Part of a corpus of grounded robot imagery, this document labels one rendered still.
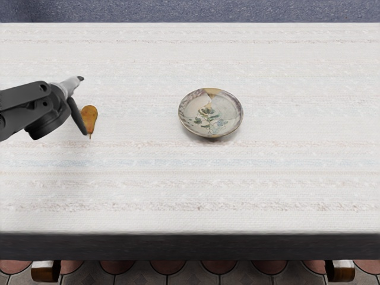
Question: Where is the brown pear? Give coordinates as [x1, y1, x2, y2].
[80, 104, 99, 140]

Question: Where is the patterned ceramic plate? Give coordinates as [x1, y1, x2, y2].
[178, 87, 245, 138]

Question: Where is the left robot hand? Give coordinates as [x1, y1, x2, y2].
[49, 75, 88, 137]

